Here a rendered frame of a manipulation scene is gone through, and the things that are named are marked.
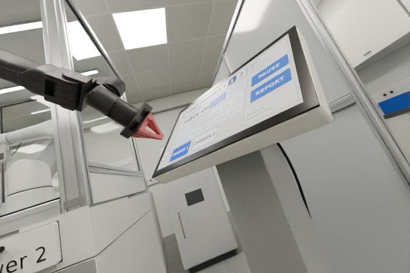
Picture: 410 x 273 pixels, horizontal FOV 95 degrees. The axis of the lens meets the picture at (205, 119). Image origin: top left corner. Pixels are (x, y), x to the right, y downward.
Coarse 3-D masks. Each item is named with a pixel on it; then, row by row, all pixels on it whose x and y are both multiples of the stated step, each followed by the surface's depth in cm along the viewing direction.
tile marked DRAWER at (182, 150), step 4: (184, 144) 56; (188, 144) 54; (176, 148) 59; (180, 148) 57; (184, 148) 54; (188, 148) 52; (176, 152) 57; (180, 152) 55; (184, 152) 53; (172, 156) 58; (176, 156) 55; (180, 156) 53; (172, 160) 56
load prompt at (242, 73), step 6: (246, 66) 55; (240, 72) 56; (246, 72) 53; (234, 78) 57; (240, 78) 54; (222, 84) 62; (228, 84) 58; (216, 90) 63; (222, 90) 59; (210, 96) 63; (198, 102) 69; (204, 102) 64; (192, 108) 70; (186, 114) 72
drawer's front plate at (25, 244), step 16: (48, 224) 55; (0, 240) 53; (16, 240) 53; (32, 240) 54; (48, 240) 54; (0, 256) 52; (16, 256) 52; (32, 256) 52; (48, 256) 53; (16, 272) 51; (32, 272) 51
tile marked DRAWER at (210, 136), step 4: (216, 128) 47; (208, 132) 49; (212, 132) 47; (216, 132) 46; (200, 136) 51; (204, 136) 49; (208, 136) 48; (212, 136) 46; (196, 140) 51; (200, 140) 50; (204, 140) 48; (208, 140) 46; (212, 140) 45; (196, 144) 50; (200, 144) 48; (204, 144) 46; (192, 148) 50; (196, 148) 49
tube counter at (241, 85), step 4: (244, 80) 51; (236, 84) 53; (240, 84) 51; (244, 84) 50; (232, 88) 54; (236, 88) 52; (240, 88) 50; (224, 92) 57; (228, 92) 54; (232, 92) 52; (236, 92) 50; (220, 96) 57; (224, 96) 55; (228, 96) 53; (216, 100) 58; (220, 100) 55; (224, 100) 53; (208, 104) 61; (212, 104) 58; (216, 104) 56; (204, 108) 61; (208, 108) 58; (204, 112) 59
